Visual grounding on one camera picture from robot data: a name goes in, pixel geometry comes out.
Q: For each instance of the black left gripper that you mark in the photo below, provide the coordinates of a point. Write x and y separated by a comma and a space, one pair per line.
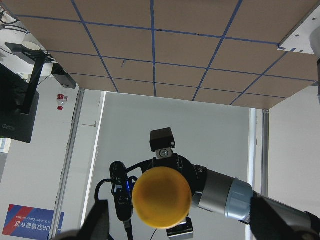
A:
162, 143

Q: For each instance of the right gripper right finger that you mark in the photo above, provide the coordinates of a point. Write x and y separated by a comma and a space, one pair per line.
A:
273, 220

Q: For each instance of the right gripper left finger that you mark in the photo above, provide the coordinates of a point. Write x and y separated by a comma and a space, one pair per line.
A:
95, 227

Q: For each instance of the yellow push button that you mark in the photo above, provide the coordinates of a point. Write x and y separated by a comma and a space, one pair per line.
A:
162, 198

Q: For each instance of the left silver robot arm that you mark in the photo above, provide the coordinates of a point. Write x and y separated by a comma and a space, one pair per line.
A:
226, 195

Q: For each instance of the black monitor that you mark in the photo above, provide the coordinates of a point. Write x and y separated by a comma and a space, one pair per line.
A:
19, 99

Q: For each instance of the white paper cup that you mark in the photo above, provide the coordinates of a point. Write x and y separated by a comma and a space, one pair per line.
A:
31, 45

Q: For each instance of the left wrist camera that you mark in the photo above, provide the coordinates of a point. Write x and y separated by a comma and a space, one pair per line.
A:
121, 191

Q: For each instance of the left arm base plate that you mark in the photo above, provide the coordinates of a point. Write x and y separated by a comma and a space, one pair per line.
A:
305, 36

